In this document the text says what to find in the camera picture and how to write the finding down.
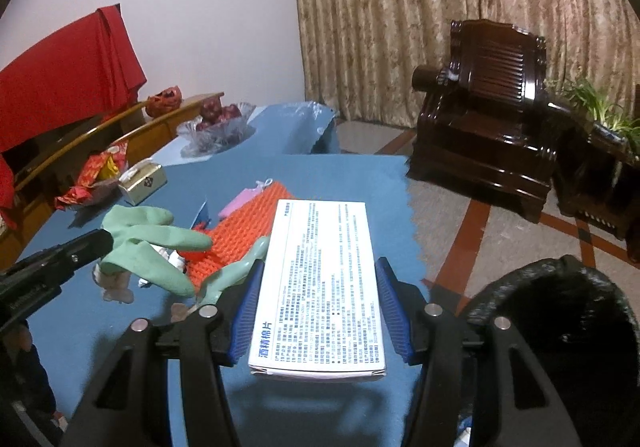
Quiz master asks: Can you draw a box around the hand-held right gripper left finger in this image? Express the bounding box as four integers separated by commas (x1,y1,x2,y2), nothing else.
62,259,266,447

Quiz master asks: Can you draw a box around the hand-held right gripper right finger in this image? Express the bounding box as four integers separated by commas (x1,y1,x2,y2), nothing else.
375,257,583,447

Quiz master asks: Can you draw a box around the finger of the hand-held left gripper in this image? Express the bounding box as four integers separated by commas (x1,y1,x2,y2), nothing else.
15,229,115,278

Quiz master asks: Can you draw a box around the white printed cardboard box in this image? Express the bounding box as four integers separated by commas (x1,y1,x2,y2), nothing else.
248,200,388,383

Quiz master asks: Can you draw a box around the green rubber glove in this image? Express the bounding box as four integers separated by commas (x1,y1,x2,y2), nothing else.
100,206,273,308

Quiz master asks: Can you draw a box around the bin with black bag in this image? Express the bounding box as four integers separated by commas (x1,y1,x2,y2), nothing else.
457,254,640,447

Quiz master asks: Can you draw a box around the crumpled tissue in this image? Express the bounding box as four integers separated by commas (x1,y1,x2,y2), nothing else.
170,302,201,323
92,262,136,303

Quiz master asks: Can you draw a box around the red gold snack wrapper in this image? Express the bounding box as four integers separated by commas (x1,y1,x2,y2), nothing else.
55,140,131,213

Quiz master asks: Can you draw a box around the gold tissue box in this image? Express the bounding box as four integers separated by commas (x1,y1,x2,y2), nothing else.
118,162,167,206

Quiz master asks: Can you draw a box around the pink fabric pouch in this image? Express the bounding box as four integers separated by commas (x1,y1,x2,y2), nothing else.
217,180,273,220

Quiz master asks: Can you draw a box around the blue paper card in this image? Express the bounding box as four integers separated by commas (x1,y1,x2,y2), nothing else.
192,197,211,230

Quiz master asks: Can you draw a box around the wooden bench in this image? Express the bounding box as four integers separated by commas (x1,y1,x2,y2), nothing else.
0,91,226,273

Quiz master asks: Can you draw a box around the large blue tablecloth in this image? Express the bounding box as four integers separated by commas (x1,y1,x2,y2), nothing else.
15,154,431,447

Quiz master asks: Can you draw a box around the glass fruit bowl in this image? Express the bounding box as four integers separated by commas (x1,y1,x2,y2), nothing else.
176,102,257,158

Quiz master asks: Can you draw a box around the red cloth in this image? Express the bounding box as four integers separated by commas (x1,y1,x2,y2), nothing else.
0,4,147,230

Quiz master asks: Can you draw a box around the small blue tablecloth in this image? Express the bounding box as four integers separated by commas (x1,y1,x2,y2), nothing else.
150,101,341,168

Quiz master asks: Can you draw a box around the dark wooden armchair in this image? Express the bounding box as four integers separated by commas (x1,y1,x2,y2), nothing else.
406,18,576,224

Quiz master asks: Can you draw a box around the dark wooden side table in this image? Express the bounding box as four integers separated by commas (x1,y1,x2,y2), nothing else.
550,117,640,268

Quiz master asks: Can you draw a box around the green potted plant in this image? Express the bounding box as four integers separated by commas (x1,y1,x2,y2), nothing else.
547,77,640,148

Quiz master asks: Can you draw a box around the beige patterned curtain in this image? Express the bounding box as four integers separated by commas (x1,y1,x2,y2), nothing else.
282,0,636,135

